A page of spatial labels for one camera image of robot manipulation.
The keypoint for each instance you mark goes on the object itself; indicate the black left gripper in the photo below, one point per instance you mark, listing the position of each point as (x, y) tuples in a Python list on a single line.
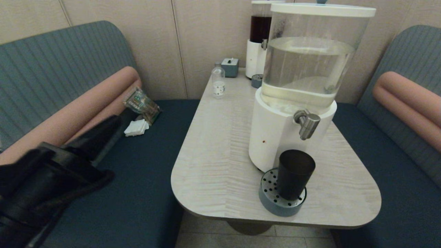
[(69, 168)]

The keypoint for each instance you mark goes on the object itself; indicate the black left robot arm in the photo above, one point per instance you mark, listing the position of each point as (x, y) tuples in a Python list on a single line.
[(20, 213)]

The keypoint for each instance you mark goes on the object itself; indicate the table pedestal with base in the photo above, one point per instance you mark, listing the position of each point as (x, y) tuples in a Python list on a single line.
[(249, 228)]

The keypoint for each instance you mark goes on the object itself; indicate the dark drink dispenser white base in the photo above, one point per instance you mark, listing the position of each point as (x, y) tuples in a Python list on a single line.
[(255, 58)]

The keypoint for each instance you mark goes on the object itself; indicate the silver metal dispenser tap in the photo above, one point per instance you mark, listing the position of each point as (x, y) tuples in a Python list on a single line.
[(307, 124)]

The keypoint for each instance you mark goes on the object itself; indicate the pink bolster cushion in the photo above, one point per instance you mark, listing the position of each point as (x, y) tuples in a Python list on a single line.
[(86, 100), (406, 99)]

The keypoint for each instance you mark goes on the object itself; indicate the teal ribbed booth sofa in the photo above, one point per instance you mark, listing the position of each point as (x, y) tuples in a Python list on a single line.
[(144, 193), (396, 172)]

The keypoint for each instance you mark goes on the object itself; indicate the black plastic cup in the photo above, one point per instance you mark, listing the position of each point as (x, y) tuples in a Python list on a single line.
[(294, 175)]

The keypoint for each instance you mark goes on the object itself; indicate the white paper napkin stack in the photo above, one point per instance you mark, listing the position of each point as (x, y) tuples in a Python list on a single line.
[(136, 127)]

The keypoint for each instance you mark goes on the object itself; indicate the white dispenser lid blue knob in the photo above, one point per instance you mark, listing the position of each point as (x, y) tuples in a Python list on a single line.
[(322, 10)]

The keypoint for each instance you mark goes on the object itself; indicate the clear water dispenser white base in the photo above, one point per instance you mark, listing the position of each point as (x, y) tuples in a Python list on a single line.
[(272, 137)]

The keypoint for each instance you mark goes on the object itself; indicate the small blue tissue box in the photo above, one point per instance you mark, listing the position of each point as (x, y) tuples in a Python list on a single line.
[(229, 67)]

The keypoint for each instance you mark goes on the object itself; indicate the small round blue drip tray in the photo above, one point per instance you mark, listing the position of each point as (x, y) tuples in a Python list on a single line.
[(256, 81)]

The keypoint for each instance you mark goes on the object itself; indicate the clear plastic bottle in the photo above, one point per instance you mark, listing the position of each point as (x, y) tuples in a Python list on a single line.
[(218, 84)]

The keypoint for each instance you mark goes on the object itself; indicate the round blue perforated drip tray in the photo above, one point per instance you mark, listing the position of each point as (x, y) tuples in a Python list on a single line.
[(268, 203)]

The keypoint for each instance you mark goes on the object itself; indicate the clear plastic snack packet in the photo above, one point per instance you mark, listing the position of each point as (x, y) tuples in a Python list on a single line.
[(141, 104)]

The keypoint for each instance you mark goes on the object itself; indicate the small metal dispenser tap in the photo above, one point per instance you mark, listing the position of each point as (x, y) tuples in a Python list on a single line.
[(264, 44)]

